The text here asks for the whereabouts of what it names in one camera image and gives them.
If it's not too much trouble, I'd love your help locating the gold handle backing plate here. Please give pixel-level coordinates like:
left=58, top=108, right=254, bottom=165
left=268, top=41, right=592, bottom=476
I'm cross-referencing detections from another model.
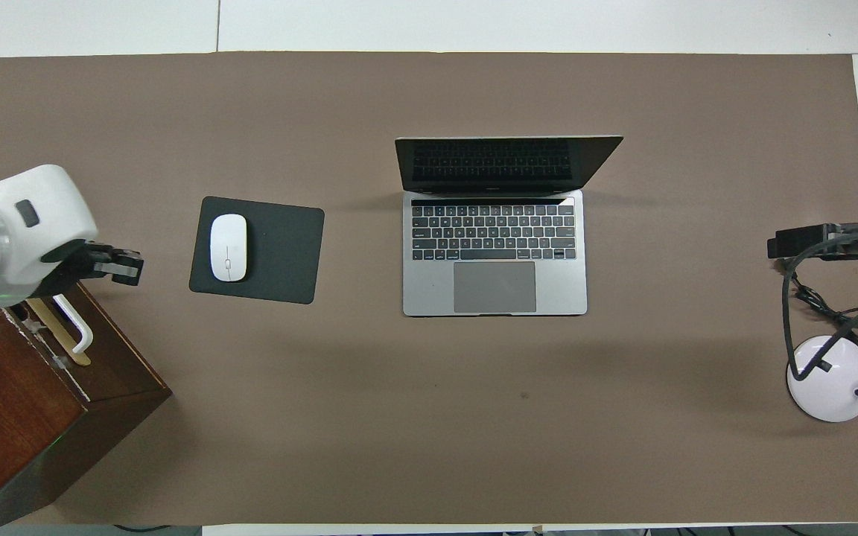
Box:
left=27, top=298, right=92, bottom=366

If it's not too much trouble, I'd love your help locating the white desk lamp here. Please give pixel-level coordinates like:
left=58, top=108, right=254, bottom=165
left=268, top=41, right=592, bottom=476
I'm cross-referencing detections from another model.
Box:
left=786, top=283, right=858, bottom=423

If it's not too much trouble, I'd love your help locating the white computer mouse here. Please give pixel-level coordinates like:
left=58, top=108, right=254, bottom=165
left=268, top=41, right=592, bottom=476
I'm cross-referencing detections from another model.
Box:
left=210, top=214, right=249, bottom=283

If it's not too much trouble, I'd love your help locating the black mouse pad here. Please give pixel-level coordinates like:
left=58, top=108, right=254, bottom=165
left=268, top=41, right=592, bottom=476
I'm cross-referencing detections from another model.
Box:
left=189, top=196, right=325, bottom=304

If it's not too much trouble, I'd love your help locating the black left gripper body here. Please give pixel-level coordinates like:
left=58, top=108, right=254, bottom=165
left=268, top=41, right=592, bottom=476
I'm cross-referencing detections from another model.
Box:
left=42, top=240, right=106, bottom=297

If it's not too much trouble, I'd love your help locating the white box handle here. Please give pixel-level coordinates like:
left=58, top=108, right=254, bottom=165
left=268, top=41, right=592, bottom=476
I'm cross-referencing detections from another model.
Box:
left=51, top=294, right=94, bottom=354

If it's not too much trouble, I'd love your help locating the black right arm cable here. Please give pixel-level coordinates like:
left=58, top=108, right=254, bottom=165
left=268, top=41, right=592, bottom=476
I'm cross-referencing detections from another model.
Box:
left=781, top=227, right=858, bottom=382

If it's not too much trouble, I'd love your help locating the black lamp power cable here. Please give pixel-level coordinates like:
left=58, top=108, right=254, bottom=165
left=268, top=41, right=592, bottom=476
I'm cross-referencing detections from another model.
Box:
left=790, top=272, right=858, bottom=351

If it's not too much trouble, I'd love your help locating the dark brown wooden box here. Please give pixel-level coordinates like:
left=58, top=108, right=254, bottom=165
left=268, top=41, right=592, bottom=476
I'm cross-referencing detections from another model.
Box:
left=0, top=281, right=173, bottom=533

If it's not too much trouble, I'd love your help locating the silver laptop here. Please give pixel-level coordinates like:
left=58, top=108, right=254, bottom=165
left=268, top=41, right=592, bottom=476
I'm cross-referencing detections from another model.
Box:
left=394, top=135, right=624, bottom=318

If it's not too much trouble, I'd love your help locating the brown table mat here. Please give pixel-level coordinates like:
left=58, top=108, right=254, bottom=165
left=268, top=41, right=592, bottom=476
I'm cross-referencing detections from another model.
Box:
left=0, top=51, right=858, bottom=526

